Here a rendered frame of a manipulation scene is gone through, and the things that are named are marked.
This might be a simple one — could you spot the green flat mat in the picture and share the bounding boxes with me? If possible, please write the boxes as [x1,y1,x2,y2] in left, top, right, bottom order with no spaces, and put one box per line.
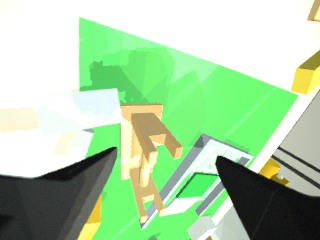
[78,17,299,240]

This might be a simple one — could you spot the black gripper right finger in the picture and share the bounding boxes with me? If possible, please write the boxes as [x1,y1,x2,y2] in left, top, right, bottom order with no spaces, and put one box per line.
[214,155,320,240]

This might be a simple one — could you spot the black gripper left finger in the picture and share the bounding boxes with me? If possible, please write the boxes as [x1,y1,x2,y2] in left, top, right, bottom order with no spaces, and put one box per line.
[0,146,118,240]

